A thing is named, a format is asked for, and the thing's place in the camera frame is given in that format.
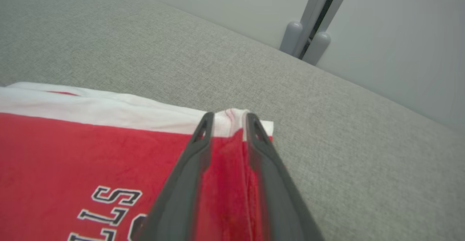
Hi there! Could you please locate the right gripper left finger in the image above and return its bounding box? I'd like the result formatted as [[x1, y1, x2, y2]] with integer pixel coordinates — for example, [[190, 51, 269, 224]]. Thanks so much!
[[133, 112, 215, 241]]

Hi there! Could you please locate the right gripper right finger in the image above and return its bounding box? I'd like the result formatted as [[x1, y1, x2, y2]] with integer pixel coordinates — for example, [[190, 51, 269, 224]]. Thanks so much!
[[246, 113, 326, 241]]

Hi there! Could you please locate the red basketball jersey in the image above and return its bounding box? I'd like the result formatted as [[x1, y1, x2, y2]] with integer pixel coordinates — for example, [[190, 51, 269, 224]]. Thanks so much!
[[0, 82, 289, 241]]

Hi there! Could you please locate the grey cylindrical bumper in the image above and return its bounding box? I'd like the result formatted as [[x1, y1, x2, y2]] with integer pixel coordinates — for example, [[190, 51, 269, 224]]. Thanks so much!
[[302, 31, 331, 67], [279, 21, 303, 56]]

